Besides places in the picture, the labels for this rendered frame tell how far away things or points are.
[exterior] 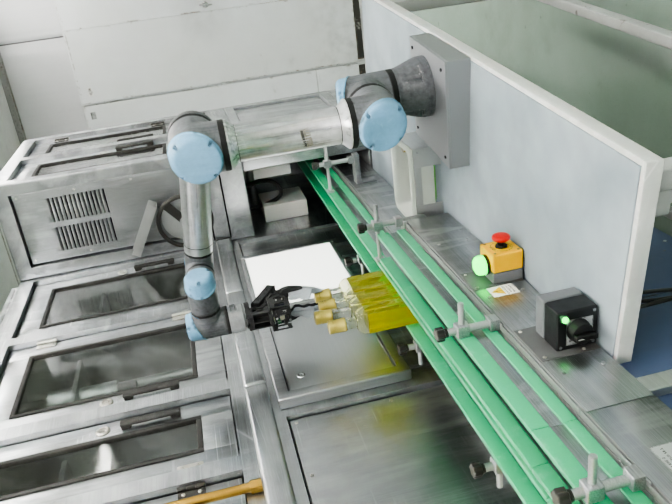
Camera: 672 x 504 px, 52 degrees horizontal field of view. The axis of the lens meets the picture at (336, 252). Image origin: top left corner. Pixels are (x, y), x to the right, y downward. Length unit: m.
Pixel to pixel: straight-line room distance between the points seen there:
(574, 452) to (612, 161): 0.46
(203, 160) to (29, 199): 1.30
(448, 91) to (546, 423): 0.81
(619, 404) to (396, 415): 0.64
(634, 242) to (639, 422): 0.28
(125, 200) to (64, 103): 3.26
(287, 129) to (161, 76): 3.84
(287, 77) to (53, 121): 1.88
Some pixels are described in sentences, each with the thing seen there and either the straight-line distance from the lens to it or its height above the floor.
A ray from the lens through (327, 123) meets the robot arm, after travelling 1.58.
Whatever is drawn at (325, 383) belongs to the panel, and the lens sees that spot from 1.75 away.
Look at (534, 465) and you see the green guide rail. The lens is 1.23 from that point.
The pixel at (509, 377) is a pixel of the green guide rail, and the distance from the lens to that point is 1.29.
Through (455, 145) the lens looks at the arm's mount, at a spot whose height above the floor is 0.79.
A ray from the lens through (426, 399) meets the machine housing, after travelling 1.74.
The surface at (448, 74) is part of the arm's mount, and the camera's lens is 1.65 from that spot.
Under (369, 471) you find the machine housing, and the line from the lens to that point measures 1.55.
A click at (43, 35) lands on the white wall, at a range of 5.86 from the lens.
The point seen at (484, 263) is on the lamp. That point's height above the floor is 0.84.
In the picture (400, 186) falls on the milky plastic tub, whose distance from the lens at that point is 2.10.
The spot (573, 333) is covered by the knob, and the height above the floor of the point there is 0.81.
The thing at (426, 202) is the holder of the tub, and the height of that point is 0.80.
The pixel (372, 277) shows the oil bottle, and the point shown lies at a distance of 1.89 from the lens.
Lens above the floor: 1.38
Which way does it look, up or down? 9 degrees down
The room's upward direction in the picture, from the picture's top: 101 degrees counter-clockwise
